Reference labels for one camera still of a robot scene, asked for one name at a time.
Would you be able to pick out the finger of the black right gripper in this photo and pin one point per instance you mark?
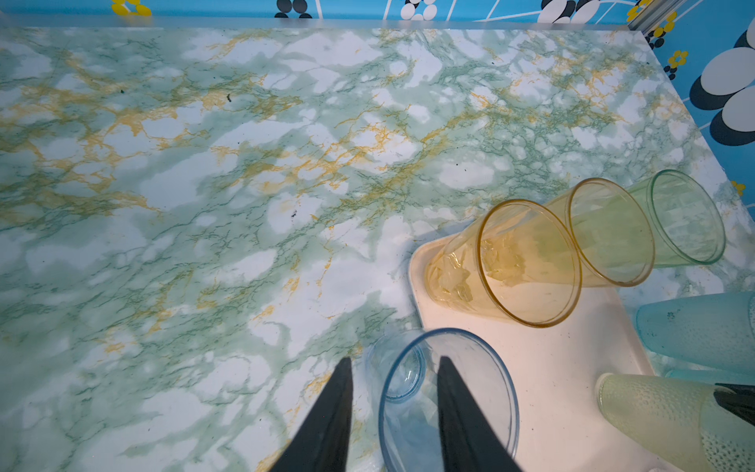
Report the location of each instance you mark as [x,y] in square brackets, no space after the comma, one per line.
[739,400]

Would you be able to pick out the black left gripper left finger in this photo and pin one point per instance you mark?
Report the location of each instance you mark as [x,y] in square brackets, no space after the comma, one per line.
[322,442]

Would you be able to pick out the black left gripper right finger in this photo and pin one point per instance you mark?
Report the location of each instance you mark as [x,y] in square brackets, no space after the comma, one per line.
[468,441]

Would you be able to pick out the frosted light green glass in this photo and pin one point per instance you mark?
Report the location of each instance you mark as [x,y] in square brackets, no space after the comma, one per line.
[680,421]

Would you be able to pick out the teal clear glass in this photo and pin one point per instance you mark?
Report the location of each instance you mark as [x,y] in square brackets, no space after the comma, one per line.
[402,372]

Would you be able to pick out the green clear glass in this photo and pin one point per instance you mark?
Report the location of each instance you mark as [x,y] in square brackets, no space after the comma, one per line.
[686,224]

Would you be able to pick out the yellow glass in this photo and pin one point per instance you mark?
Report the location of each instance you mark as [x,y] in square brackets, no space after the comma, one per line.
[613,237]
[517,263]

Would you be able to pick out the beige rectangular tray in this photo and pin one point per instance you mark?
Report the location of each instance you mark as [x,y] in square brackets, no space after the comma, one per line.
[555,371]

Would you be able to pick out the teal glass right upper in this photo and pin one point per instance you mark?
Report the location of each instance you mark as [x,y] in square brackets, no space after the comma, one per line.
[711,330]

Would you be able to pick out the aluminium corner post right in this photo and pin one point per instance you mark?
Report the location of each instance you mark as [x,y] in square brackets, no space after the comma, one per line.
[653,14]

